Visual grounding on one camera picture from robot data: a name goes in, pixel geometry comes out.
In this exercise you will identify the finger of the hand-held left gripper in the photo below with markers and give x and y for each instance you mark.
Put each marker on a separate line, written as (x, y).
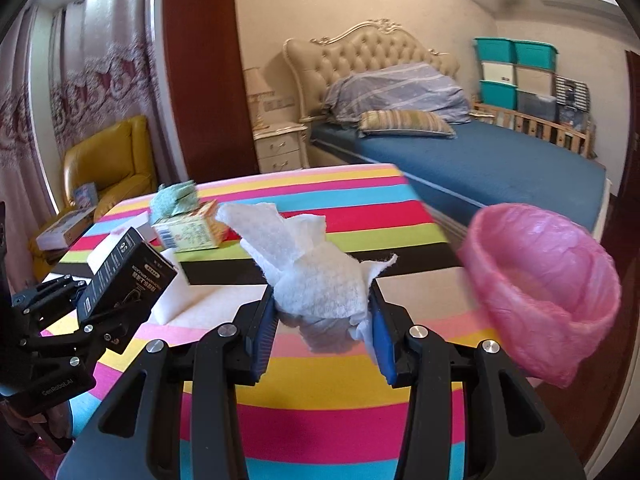
(107, 335)
(50, 292)

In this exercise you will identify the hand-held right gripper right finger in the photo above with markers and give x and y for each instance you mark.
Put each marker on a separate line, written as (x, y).
(385, 340)

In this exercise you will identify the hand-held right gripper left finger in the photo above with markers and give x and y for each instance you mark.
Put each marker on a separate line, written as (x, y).
(262, 345)

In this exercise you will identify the black cardboard box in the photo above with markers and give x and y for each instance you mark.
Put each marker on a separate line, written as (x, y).
(125, 280)

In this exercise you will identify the white box with pink print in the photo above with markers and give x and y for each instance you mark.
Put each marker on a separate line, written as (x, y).
(107, 250)

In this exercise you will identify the white paper towel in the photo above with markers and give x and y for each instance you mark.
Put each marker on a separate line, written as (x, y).
(320, 275)

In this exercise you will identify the beige orange paper carton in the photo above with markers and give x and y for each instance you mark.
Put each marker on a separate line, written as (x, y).
(190, 230)

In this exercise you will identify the pink plastic trash bag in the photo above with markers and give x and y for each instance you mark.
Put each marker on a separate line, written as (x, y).
(545, 300)

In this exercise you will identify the flat white cardboard box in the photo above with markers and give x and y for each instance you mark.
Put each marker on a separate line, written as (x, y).
(65, 230)

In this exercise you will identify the small colourful upright box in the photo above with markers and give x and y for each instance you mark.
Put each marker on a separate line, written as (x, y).
(85, 195)

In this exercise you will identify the striped colourful tablecloth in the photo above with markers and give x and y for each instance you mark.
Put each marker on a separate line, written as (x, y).
(325, 435)

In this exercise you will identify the yellow leather armchair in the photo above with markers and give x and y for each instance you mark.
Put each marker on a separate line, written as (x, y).
(110, 160)

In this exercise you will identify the teal wavy patterned cloth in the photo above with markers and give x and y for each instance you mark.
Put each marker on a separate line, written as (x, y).
(174, 199)

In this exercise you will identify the bed with blue sheet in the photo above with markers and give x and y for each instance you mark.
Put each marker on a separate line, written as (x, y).
(475, 170)

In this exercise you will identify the white nightstand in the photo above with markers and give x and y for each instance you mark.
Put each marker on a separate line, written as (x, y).
(280, 147)

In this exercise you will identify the striped gold pillow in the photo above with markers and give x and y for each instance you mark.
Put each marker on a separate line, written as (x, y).
(405, 124)

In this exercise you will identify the pink lace curtain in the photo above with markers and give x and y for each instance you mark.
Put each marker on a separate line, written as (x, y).
(85, 75)

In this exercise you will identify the grey striped duvet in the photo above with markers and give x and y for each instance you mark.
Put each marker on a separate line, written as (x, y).
(400, 92)

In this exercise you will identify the beige table lamp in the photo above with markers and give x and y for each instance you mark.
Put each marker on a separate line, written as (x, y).
(257, 87)

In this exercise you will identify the teal storage box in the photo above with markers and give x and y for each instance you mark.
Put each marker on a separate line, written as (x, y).
(535, 55)
(498, 94)
(494, 50)

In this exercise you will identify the red brown wooden panel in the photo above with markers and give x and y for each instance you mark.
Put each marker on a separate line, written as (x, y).
(210, 70)

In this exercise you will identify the grey clear storage box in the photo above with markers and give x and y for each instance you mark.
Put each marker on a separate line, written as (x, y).
(536, 105)

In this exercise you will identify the dark wooden door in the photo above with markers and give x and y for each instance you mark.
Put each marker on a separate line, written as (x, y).
(631, 195)

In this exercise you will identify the beige tufted headboard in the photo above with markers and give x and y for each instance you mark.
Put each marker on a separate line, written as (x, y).
(365, 50)

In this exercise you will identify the white storage box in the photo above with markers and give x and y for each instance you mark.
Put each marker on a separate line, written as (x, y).
(499, 72)

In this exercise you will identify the beige storage box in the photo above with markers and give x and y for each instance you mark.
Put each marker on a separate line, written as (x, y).
(534, 80)

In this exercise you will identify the black white checked bag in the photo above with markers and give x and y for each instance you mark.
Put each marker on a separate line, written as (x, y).
(572, 97)

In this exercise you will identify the wall socket panel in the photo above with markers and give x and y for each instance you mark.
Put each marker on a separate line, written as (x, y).
(279, 103)

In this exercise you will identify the wooden crib rail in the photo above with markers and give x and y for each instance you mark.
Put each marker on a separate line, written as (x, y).
(550, 132)

